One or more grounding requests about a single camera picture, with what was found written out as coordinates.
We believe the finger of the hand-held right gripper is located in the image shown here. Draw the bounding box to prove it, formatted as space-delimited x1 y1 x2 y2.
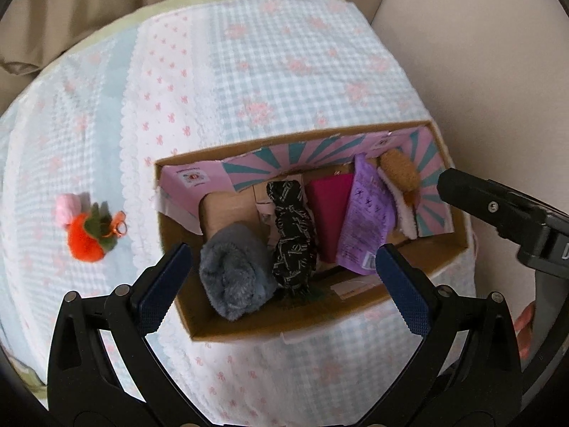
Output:
437 168 550 246

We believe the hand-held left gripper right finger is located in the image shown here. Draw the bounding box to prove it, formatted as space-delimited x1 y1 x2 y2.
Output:
356 244 522 427

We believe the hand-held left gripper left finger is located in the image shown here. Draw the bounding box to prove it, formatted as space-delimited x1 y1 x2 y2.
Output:
47 241 209 427

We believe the grey sock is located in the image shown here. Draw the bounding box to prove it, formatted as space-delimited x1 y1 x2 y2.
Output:
198 223 279 321

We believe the purple packet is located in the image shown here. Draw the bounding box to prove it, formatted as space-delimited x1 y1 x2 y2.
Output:
338 153 396 275

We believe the brown white plush toy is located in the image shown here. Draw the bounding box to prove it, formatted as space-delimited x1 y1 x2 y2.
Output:
377 148 421 239

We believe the orange plush keychain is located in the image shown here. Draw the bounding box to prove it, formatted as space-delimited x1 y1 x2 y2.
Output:
67 202 129 261

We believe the printed cardboard box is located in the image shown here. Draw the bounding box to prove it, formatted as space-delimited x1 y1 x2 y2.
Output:
153 120 473 342

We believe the magenta soft case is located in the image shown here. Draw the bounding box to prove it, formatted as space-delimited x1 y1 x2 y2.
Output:
304 173 356 268

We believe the black patterned sock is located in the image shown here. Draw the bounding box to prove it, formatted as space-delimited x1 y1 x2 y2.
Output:
265 180 318 300

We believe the pink pompom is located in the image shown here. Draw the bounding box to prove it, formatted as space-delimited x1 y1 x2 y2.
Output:
56 193 83 226

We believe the light green mattress sheet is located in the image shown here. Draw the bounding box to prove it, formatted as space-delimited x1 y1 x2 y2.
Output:
9 0 353 403

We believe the beige curtain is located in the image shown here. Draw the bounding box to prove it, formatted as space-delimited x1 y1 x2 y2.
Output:
0 0 403 76

